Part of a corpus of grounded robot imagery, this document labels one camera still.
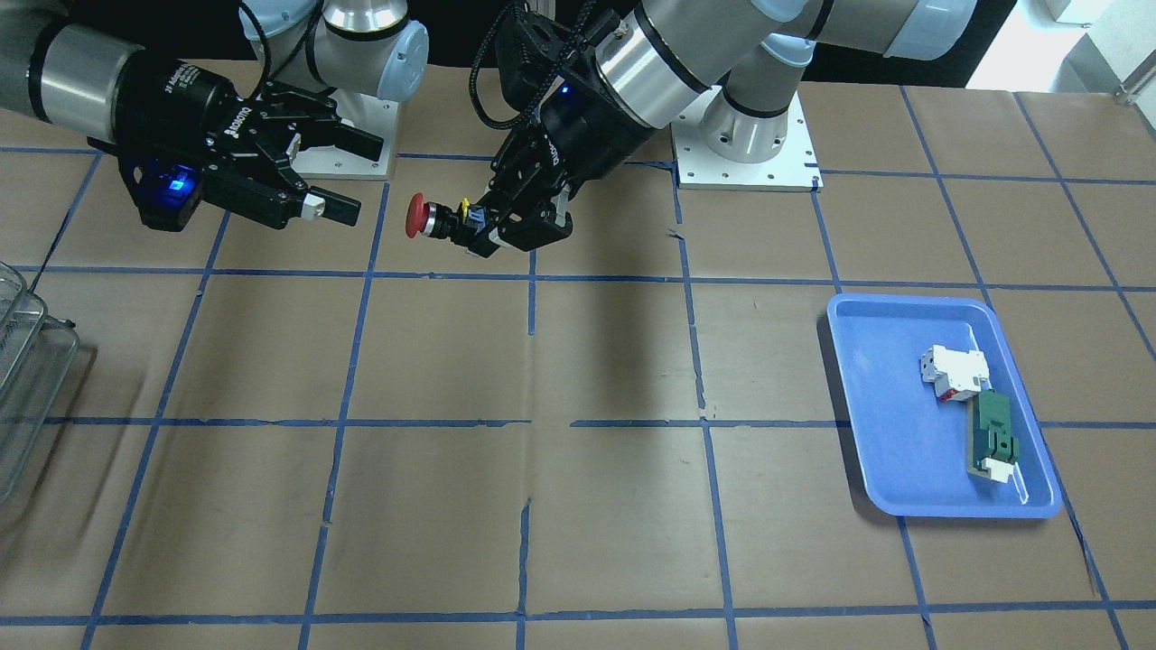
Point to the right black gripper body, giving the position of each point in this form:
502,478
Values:
173,106

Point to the blue plastic tray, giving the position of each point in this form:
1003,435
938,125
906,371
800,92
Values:
912,448

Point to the wire mesh shelf rack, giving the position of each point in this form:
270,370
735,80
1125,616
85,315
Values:
36,354

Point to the green relay module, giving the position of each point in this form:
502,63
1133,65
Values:
992,446

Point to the red emergency stop button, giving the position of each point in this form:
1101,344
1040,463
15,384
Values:
462,225

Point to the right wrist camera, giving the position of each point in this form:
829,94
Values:
164,193

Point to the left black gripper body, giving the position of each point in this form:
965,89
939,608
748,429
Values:
582,129

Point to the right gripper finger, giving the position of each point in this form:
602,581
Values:
273,198
287,120

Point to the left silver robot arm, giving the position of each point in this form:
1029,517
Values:
660,56

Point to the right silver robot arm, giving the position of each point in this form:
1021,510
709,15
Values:
59,69

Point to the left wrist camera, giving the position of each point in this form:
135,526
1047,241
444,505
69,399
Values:
527,45

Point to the white circuit breaker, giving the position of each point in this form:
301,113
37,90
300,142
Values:
956,375

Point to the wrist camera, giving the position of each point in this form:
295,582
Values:
164,193
527,45

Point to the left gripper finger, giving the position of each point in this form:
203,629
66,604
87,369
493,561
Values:
541,223

